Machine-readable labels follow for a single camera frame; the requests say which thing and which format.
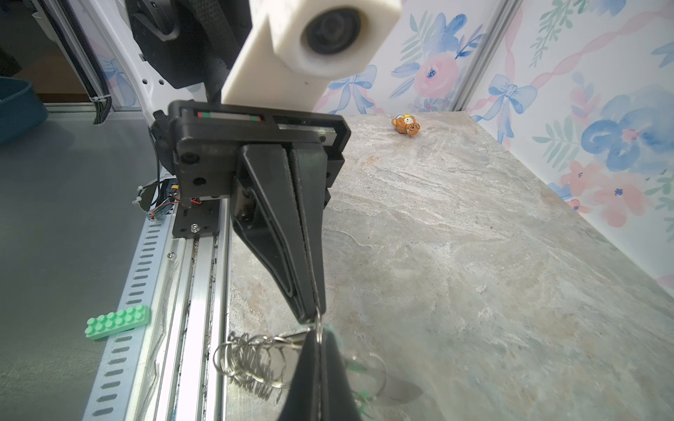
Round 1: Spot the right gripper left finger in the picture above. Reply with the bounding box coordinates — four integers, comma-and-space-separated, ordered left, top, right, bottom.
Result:
277, 331, 321, 421

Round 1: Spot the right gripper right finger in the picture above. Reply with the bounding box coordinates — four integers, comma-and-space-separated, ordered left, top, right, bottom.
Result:
319, 331, 361, 421

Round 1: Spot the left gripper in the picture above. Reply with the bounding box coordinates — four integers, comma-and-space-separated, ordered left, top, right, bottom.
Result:
152, 100, 351, 323

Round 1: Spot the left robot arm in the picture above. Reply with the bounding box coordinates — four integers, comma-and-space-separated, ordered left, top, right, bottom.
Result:
37, 1, 402, 323

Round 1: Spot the small brown bear toy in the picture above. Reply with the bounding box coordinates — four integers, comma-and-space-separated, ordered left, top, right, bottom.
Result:
391, 114, 421, 138

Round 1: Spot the green toy brick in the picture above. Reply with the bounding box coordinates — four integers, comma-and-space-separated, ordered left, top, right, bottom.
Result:
84, 305, 151, 340

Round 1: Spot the teal bowl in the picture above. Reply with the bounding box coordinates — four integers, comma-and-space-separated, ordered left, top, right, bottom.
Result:
0, 77, 48, 145

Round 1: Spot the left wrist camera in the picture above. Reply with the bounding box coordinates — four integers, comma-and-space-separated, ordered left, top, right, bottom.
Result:
221, 0, 402, 112

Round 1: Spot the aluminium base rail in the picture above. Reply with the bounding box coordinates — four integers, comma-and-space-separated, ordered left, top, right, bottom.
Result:
84, 199, 232, 420

